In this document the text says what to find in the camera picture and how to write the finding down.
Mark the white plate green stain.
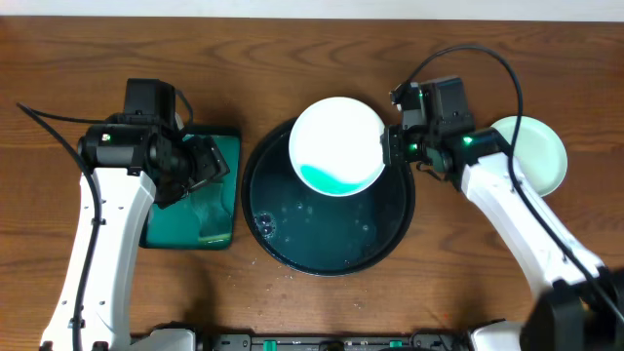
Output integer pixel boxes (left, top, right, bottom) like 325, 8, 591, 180
288, 97, 385, 197

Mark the green yellow sponge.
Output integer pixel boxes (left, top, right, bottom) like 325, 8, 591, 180
198, 233, 232, 247

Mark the light green plate front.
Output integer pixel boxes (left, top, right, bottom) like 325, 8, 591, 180
514, 116, 567, 197

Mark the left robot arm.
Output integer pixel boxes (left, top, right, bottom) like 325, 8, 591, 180
40, 78, 230, 350

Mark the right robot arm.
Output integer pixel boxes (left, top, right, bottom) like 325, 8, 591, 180
381, 77, 623, 350

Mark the black rectangular tray green water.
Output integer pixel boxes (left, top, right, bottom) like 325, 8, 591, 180
139, 126, 242, 251

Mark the black round tray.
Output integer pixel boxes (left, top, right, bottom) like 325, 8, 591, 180
241, 120, 415, 277

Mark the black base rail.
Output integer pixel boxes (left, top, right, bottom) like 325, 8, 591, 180
131, 331, 474, 351

